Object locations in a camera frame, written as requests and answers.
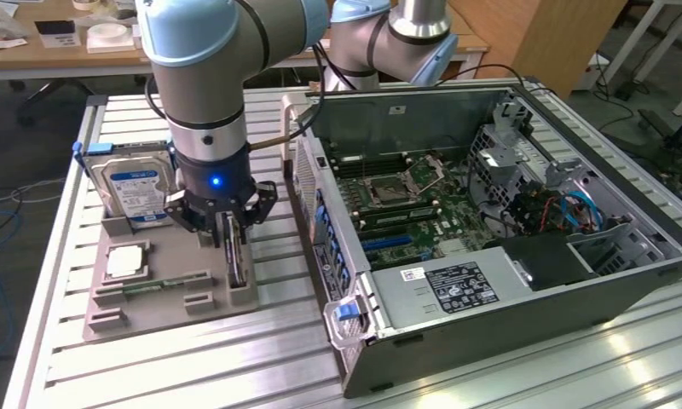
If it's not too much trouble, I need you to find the black office chair base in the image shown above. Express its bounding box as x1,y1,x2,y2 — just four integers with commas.
17,78,96,128

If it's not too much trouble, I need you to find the blue data wire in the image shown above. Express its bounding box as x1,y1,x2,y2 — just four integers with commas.
562,190,604,234

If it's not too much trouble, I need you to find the white box with round hole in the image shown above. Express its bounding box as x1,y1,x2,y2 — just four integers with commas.
85,22,136,55

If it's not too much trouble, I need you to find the silver CPU chip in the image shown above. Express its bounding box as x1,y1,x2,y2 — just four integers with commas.
104,245,149,279

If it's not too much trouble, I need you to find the white box with red dot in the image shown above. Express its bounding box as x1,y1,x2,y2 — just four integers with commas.
572,50,612,93

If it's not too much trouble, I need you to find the hard disk with blue rails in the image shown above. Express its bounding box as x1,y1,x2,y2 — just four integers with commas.
69,136,178,228

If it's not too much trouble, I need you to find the blue floor cable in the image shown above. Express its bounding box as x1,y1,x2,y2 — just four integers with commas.
0,187,26,372

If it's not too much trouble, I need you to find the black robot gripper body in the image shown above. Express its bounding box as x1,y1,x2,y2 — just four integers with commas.
172,144,256,235

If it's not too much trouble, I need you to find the perforated silver disk bay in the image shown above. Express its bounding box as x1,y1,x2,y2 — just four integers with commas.
464,123,552,205

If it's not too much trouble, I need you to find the green RAM stick bare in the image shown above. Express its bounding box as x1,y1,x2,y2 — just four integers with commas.
118,274,198,296

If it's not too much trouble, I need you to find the green motherboard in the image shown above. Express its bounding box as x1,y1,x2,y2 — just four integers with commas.
321,140,494,268

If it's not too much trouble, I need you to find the white box with black top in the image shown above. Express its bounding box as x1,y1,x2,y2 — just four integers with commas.
34,19,82,49

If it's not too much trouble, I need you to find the CPU socket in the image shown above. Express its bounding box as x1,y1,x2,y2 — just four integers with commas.
367,173,411,206

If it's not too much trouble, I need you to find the grey plastic parts rack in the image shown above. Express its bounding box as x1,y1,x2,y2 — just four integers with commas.
79,210,264,344

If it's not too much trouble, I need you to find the open dark grey PC case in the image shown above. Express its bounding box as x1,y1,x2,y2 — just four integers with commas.
280,82,682,400

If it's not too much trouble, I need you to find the black sleeved power wire bundle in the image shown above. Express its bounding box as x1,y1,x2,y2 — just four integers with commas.
508,191,570,238

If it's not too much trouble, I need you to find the black metal stand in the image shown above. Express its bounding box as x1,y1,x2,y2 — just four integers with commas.
635,84,682,188

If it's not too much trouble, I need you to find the thin black cable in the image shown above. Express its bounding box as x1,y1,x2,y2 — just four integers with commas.
433,63,554,94

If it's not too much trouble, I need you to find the RAM stick with white label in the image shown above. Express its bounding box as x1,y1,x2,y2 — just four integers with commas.
349,206,440,223

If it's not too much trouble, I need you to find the blue expansion slot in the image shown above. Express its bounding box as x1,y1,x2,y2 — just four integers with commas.
361,235,413,253

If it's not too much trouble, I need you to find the wooden desk white frame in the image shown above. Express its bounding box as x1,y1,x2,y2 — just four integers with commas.
0,0,490,93

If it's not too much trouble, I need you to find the plain silver disk bay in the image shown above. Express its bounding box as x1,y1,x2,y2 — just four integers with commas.
566,212,670,278

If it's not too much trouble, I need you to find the grey power supply unit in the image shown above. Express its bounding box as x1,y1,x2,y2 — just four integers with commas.
367,246,534,332

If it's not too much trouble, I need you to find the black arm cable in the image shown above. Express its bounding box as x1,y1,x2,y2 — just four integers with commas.
145,37,348,151

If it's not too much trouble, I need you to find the graphics card with metal bracket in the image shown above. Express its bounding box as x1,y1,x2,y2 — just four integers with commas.
217,210,253,291

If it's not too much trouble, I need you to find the clear plastic bag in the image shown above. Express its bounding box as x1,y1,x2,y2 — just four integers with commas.
0,10,29,39

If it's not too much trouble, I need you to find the black plastic bay shroud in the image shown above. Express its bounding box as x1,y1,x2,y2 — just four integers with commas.
496,233,602,293

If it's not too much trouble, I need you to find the light wooden cabinet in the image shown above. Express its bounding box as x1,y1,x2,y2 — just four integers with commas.
448,0,631,100

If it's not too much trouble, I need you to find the metal socket cover frame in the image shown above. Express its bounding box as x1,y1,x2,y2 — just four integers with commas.
401,152,451,192

